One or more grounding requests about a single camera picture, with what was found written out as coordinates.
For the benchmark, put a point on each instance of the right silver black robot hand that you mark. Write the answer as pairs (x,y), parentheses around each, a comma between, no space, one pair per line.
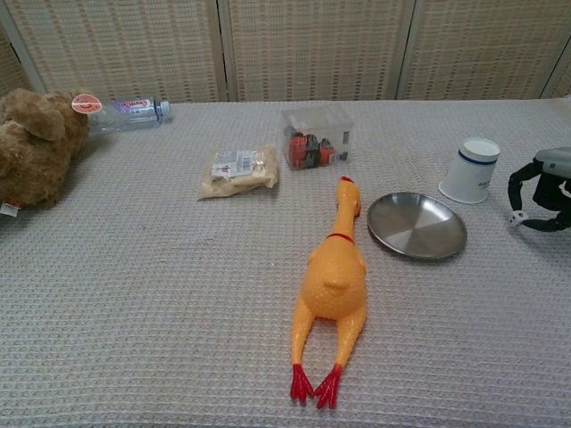
(555,162)

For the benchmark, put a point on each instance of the small white die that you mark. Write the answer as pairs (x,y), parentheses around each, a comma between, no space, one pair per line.
(518,220)

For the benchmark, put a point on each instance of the white paper cup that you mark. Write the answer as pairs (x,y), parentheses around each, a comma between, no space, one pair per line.
(468,174)

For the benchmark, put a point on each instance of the round metal plate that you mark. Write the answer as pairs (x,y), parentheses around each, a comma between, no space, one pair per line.
(415,227)

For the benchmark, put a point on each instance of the clear box of toys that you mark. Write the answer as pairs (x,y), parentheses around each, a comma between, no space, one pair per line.
(312,147)

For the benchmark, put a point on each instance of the yellow rubber chicken toy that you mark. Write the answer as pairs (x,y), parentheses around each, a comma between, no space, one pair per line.
(332,281)

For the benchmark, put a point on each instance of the bamboo folding screen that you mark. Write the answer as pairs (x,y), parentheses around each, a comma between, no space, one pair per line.
(312,44)

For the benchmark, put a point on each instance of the beige snack packet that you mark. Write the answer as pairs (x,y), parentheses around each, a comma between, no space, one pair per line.
(241,178)

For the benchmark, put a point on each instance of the clear plastic water bottle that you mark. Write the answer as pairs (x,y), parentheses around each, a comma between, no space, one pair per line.
(129,113)

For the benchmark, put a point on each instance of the beige woven tablecloth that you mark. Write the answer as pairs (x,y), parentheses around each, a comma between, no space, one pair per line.
(134,290)

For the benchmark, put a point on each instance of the brown plush teddy bear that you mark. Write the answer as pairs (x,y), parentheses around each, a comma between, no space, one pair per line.
(35,151)

